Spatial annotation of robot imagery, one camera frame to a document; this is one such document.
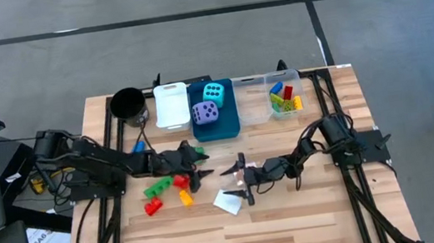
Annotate light green toy brick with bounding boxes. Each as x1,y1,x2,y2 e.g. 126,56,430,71
268,91,287,108

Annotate lime green toy brick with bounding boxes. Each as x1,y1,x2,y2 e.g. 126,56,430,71
281,98,297,114

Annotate long yellow toy brick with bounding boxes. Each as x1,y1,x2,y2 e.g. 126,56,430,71
292,94,305,112

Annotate red stepped toy brick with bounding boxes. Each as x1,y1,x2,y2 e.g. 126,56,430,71
142,195,167,218

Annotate teal plastic tray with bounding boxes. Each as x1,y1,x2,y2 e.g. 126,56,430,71
186,77,244,145

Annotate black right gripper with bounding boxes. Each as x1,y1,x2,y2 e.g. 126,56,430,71
217,147,293,210

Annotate mint foam dice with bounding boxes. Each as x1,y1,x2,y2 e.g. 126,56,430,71
199,80,228,112

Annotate long green toy brick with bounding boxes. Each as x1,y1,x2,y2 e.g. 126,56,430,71
141,174,177,201

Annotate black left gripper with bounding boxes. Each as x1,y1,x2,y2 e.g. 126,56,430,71
145,136,217,200

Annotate white plastic bin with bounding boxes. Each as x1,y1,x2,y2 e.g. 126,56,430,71
151,80,195,136

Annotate black cup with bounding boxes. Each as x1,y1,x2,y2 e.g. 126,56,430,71
106,85,152,132

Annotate clear plastic bin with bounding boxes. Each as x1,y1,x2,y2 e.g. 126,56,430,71
231,76,276,132
263,67,312,123

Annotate purple foam dice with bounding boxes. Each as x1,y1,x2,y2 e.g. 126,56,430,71
189,99,222,128

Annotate yellow black tool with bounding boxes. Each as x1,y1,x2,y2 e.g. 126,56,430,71
27,170,64,197

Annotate small yellow toy brick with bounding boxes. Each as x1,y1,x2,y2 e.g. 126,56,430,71
177,188,195,209

